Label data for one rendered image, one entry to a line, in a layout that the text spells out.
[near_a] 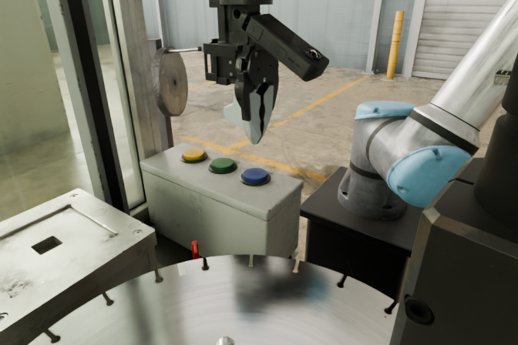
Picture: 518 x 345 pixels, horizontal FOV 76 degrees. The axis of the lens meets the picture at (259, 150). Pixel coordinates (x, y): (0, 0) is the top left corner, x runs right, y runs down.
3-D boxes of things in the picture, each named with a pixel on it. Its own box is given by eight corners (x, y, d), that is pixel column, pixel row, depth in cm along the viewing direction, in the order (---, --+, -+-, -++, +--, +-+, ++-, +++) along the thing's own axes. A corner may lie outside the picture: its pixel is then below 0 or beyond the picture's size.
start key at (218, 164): (206, 173, 58) (206, 163, 57) (221, 165, 61) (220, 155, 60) (223, 179, 56) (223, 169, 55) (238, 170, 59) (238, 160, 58)
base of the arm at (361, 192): (351, 177, 85) (355, 142, 81) (413, 195, 78) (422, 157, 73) (327, 204, 74) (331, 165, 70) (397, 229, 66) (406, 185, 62)
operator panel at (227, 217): (149, 228, 66) (138, 161, 60) (189, 202, 75) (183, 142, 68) (266, 292, 52) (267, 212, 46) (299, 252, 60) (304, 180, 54)
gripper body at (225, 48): (237, 75, 54) (233, -6, 49) (281, 82, 50) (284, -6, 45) (204, 85, 48) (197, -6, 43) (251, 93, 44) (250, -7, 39)
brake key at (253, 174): (238, 185, 54) (237, 174, 54) (252, 175, 57) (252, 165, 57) (258, 192, 52) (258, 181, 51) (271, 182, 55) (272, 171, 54)
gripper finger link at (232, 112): (232, 137, 54) (230, 81, 50) (262, 145, 51) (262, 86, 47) (220, 143, 52) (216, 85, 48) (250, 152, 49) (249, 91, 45)
